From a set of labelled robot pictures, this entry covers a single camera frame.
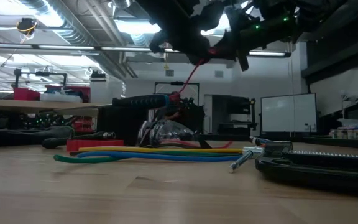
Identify black rectangular stand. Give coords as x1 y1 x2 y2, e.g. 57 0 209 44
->
153 81 200 97

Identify black cabinet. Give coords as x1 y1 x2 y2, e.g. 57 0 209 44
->
211 95 258 135

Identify wooden workbench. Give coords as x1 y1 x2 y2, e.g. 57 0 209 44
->
0 98 113 118

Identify multicoloured wire harness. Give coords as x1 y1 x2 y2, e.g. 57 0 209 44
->
53 136 273 164

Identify red crate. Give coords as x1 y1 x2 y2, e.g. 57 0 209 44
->
71 115 94 133

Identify blue black handled screwdriver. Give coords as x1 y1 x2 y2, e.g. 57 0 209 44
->
112 94 171 110

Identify black gantry frame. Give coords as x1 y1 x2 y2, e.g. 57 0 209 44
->
12 68 68 88

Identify red perforated block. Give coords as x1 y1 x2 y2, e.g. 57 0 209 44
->
66 139 125 152

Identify red cord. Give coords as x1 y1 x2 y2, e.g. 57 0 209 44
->
165 46 233 149

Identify white plastic tub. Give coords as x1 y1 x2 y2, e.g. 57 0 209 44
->
39 92 83 103

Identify clear plastic bag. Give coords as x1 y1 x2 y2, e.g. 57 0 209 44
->
137 119 214 149

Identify black work glove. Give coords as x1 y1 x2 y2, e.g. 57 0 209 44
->
0 125 75 147

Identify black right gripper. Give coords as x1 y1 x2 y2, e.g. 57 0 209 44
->
221 6 255 72

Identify black tray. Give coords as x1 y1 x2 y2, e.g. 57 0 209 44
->
227 141 358 197

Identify black idle robot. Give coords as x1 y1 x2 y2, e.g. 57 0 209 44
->
166 95 206 133

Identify long ceiling light bar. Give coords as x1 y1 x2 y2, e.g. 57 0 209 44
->
0 42 292 58

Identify black ceiling camera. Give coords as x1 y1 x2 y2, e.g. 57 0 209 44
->
16 17 39 35

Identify white whiteboard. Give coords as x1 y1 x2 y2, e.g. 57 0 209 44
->
260 92 318 134

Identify small black metal-tipped tool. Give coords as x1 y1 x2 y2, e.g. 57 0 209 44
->
41 131 117 149

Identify red storage box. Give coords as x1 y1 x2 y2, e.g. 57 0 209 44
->
13 87 42 101

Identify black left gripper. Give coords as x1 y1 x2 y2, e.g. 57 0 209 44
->
135 0 211 65

